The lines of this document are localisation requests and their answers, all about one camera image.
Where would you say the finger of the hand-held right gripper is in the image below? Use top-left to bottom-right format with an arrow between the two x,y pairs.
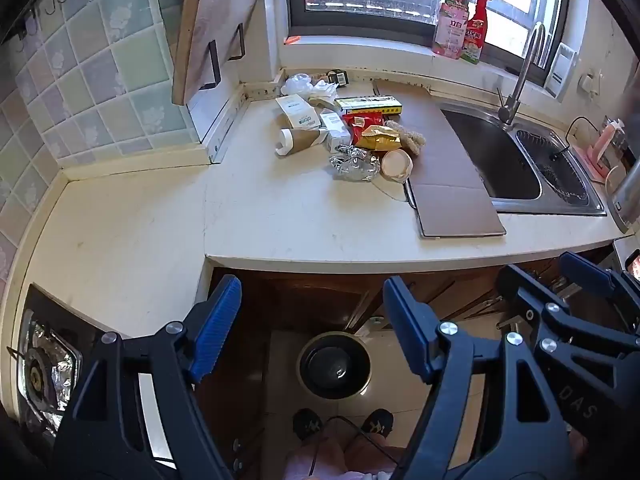
496,263 -> 640,443
559,251 -> 640,333

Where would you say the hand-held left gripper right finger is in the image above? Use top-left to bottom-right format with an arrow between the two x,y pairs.
382,276 -> 576,480

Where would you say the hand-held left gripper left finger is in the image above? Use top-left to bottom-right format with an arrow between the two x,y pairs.
52,275 -> 243,480

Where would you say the black round trash bin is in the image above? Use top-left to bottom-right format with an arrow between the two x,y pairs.
295,332 -> 373,401

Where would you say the foil wrapper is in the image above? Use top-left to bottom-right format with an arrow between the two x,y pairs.
328,144 -> 381,182

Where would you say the yellow snack packet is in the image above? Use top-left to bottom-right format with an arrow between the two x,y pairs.
361,125 -> 402,152

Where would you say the brown fibrous wad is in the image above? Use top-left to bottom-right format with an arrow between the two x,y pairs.
386,120 -> 426,155

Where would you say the brown paper cup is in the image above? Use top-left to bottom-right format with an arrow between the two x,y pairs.
273,127 -> 328,157

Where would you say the red snack packet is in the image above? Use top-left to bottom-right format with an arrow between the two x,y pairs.
342,114 -> 386,148

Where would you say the small white box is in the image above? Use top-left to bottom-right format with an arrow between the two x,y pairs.
318,109 -> 353,153

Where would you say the long yellow green box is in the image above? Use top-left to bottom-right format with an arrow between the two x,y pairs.
334,95 -> 403,115

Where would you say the large white box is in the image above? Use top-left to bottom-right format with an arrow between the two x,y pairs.
276,95 -> 321,130

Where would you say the white plastic bag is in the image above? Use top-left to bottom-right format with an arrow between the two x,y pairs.
281,74 -> 315,97

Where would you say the silver appliance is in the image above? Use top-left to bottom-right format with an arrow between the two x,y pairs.
607,155 -> 640,233

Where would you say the black yellow shoe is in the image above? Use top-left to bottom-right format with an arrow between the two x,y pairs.
361,408 -> 394,438
292,408 -> 326,443

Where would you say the pink tray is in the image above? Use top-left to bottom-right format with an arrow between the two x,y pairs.
572,145 -> 626,181

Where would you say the pink pump bottle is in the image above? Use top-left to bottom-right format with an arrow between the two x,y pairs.
590,119 -> 626,171

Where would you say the steel sink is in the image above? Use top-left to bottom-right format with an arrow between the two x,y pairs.
437,100 -> 607,217

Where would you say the brown cardboard sheet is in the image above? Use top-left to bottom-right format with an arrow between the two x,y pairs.
372,80 -> 507,238

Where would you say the person's left leg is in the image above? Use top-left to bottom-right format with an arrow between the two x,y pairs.
286,437 -> 347,480

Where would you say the gas stove burner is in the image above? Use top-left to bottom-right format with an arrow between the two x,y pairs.
0,284 -> 126,441

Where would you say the steel faucet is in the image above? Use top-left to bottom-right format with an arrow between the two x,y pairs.
497,22 -> 546,126

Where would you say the red spray bottle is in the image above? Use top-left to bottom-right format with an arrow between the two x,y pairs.
460,0 -> 493,65

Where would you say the pink dish soap bottle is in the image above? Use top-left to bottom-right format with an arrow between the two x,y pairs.
432,0 -> 471,61

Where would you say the wooden board with black handles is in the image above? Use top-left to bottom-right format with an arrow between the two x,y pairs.
171,0 -> 268,106

